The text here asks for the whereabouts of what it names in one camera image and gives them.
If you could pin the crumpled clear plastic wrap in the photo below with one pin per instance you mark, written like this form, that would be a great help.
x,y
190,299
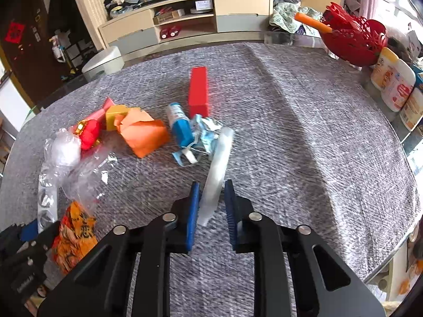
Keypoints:
x,y
64,148

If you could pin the red gold ornament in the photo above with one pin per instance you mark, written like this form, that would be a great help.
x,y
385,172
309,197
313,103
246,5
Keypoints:
x,y
90,135

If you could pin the white wicker panel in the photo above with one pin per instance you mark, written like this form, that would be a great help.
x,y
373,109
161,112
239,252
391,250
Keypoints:
x,y
87,3

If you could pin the crumpled blue white wrapper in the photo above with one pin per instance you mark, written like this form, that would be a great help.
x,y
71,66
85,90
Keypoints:
x,y
205,132

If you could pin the blue white small bottle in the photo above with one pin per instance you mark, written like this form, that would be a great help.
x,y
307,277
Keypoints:
x,y
180,128

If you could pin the red rectangular box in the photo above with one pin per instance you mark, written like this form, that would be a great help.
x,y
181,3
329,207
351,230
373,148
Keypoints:
x,y
198,89

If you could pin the small white shelf box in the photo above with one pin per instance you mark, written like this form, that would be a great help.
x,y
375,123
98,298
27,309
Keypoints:
x,y
203,5

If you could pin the red door decoration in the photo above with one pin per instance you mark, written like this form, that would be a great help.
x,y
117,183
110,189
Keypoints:
x,y
13,32

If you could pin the floral green cloth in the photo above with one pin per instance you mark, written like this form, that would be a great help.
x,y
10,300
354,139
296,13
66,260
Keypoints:
x,y
286,16

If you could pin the white yellow label bottle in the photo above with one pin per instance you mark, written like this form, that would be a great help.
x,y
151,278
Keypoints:
x,y
383,69

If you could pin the pink tube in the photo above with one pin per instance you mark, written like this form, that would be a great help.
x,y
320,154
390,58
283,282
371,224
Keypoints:
x,y
107,103

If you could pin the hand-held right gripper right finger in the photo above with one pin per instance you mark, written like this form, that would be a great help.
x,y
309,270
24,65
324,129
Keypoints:
x,y
231,218

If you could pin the orange printed wrapper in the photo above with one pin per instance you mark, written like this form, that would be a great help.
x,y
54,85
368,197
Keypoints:
x,y
76,234

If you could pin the red plastic basket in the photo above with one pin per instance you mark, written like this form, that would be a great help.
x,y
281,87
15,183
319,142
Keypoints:
x,y
353,43

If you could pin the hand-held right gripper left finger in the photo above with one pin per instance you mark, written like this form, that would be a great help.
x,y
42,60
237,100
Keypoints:
x,y
193,218

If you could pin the dark brown door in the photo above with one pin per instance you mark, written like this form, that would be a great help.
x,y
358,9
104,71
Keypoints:
x,y
29,59

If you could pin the crumpled orange paper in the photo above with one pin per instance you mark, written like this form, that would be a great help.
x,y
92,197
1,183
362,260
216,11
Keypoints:
x,y
145,135

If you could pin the clear plastic bag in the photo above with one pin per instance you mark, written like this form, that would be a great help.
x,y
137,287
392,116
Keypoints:
x,y
89,178

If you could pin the white orange label bottle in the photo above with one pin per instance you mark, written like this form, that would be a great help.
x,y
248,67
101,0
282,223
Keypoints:
x,y
413,109

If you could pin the small yellow box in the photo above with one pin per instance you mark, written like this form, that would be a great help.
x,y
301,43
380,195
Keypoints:
x,y
115,115

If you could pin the white red label bottle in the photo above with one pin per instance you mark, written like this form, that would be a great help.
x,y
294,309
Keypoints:
x,y
398,86

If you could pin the clear blister tray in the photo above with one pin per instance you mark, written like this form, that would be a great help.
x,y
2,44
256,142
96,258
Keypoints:
x,y
46,198

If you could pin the white round stool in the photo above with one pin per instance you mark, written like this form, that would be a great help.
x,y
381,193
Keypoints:
x,y
102,64

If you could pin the beige grey TV cabinet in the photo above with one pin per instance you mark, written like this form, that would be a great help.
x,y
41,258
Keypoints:
x,y
238,10

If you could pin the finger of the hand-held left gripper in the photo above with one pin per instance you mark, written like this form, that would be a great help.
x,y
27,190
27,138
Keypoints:
x,y
48,234
29,230

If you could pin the white plastic strip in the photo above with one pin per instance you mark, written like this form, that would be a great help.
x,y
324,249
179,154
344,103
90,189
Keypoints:
x,y
214,178

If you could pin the orange stick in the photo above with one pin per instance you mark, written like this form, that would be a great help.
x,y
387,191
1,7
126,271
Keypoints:
x,y
310,21

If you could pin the white spray bottle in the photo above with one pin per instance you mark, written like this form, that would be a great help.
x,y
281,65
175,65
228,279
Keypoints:
x,y
58,49

